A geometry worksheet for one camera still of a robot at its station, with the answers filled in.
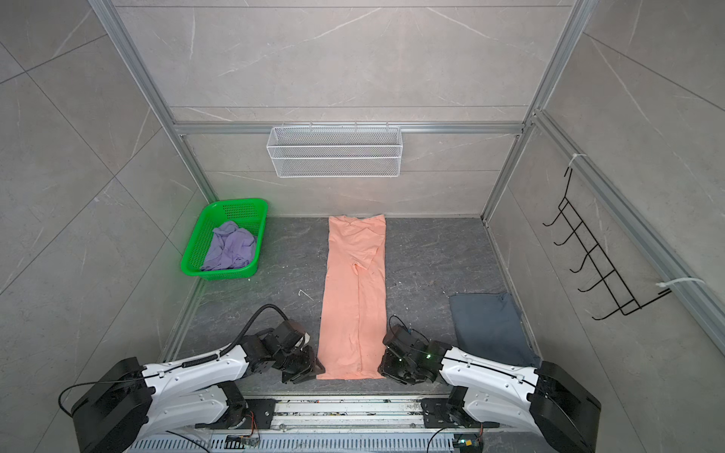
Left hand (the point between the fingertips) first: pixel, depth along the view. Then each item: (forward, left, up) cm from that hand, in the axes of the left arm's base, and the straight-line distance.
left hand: (325, 366), depth 79 cm
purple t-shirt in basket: (+44, +38, +2) cm, 58 cm away
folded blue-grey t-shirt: (+11, -53, -2) cm, 55 cm away
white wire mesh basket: (+66, -3, +28) cm, 72 cm away
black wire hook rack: (+15, -69, +31) cm, 77 cm away
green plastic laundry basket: (+62, +35, +1) cm, 71 cm away
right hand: (-1, -16, -1) cm, 16 cm away
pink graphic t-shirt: (+12, -8, -2) cm, 15 cm away
